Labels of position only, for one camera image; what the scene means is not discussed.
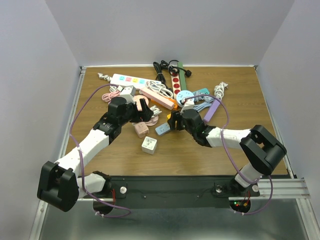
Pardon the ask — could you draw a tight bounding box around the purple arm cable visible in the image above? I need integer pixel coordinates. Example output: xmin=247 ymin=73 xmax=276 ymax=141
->
xmin=184 ymin=94 xmax=274 ymax=216
xmin=69 ymin=84 xmax=132 ymax=219

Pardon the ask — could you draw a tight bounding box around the white knotted cable with plug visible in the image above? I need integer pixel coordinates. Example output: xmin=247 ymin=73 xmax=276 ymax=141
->
xmin=213 ymin=81 xmax=229 ymax=101

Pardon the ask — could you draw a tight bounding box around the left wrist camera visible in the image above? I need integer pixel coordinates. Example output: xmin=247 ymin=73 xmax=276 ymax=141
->
xmin=119 ymin=85 xmax=136 ymax=103

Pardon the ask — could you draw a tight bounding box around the green power strip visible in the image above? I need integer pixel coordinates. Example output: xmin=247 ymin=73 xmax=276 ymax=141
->
xmin=177 ymin=61 xmax=187 ymax=91

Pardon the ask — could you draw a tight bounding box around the white cube socket adapter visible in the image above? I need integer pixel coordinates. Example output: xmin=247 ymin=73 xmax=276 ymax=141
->
xmin=141 ymin=136 xmax=158 ymax=155

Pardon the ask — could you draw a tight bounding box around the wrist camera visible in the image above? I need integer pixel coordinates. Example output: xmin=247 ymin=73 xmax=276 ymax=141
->
xmin=119 ymin=85 xmax=136 ymax=103
xmin=180 ymin=98 xmax=195 ymax=113

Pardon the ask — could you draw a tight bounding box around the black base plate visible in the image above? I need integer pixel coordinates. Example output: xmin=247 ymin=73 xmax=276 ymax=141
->
xmin=95 ymin=175 xmax=260 ymax=209

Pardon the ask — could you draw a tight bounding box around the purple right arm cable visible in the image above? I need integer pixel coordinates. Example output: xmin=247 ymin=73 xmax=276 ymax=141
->
xmin=184 ymin=94 xmax=274 ymax=216

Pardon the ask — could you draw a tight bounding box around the purple power strip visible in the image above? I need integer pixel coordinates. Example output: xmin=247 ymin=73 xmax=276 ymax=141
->
xmin=203 ymin=99 xmax=220 ymax=123

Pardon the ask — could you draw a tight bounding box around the white bundled cable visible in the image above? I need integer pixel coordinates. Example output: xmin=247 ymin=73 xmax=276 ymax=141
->
xmin=145 ymin=80 xmax=174 ymax=98

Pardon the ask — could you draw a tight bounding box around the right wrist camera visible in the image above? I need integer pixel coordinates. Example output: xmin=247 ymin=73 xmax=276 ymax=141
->
xmin=180 ymin=98 xmax=195 ymax=113

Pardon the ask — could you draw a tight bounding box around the orange power strip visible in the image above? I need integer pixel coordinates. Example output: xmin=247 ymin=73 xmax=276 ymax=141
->
xmin=151 ymin=98 xmax=178 ymax=110

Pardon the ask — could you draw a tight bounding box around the pink round socket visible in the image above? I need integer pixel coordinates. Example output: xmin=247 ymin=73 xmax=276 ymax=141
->
xmin=133 ymin=95 xmax=149 ymax=112

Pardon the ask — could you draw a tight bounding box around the red and cream power strip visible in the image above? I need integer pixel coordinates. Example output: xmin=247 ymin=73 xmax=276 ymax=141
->
xmin=169 ymin=66 xmax=182 ymax=99

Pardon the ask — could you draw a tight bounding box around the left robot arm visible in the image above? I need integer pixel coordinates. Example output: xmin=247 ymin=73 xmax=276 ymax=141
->
xmin=37 ymin=97 xmax=154 ymax=212

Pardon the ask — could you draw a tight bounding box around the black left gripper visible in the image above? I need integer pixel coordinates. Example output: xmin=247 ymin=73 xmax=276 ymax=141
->
xmin=119 ymin=99 xmax=154 ymax=126

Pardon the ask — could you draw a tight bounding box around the light blue round socket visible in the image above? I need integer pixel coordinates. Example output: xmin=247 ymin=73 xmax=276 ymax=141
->
xmin=176 ymin=90 xmax=194 ymax=108

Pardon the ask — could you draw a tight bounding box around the light blue power strip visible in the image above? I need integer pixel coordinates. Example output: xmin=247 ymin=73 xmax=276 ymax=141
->
xmin=155 ymin=122 xmax=171 ymax=136

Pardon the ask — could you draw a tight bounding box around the black bundled cable with plug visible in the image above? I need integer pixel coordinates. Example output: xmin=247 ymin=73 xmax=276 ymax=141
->
xmin=152 ymin=59 xmax=193 ymax=84

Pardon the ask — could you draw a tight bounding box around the grey-blue bundled cable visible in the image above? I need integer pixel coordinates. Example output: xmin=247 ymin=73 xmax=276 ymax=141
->
xmin=191 ymin=91 xmax=216 ymax=113

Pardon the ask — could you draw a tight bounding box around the pink bundled cable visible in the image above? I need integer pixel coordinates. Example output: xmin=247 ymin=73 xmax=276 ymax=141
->
xmin=102 ymin=89 xmax=123 ymax=104

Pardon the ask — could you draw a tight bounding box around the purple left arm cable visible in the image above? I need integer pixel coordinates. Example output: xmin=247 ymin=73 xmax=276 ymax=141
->
xmin=69 ymin=84 xmax=132 ymax=219

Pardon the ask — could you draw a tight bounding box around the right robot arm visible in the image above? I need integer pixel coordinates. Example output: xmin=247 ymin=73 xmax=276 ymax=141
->
xmin=167 ymin=109 xmax=287 ymax=195

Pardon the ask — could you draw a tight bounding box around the white strip with coloured sockets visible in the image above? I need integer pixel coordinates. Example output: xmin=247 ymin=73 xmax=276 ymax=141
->
xmin=108 ymin=73 xmax=161 ymax=89

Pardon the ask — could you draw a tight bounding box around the teal usb power strip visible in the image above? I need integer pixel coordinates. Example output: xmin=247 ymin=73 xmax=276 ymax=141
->
xmin=193 ymin=87 xmax=210 ymax=96

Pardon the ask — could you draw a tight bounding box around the pink power strip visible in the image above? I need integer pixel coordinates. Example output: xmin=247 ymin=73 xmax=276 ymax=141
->
xmin=139 ymin=87 xmax=167 ymax=101

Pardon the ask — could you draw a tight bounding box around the pink cube socket adapter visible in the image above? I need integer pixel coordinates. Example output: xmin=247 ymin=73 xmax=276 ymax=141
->
xmin=134 ymin=122 xmax=149 ymax=138

